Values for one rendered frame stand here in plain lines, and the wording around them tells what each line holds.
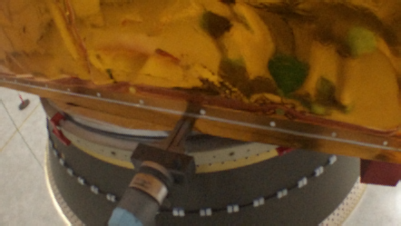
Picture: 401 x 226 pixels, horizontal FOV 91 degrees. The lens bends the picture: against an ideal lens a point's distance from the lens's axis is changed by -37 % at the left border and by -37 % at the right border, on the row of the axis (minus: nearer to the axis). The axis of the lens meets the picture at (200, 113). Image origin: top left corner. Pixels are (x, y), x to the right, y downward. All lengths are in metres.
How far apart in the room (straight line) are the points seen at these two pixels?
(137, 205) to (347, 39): 0.47
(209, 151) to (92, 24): 0.41
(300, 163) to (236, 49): 0.51
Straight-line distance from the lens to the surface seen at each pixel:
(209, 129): 0.68
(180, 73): 0.56
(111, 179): 0.93
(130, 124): 0.77
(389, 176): 0.83
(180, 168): 0.58
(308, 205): 1.02
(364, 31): 0.44
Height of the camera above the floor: 2.23
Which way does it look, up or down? 41 degrees down
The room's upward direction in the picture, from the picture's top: 8 degrees counter-clockwise
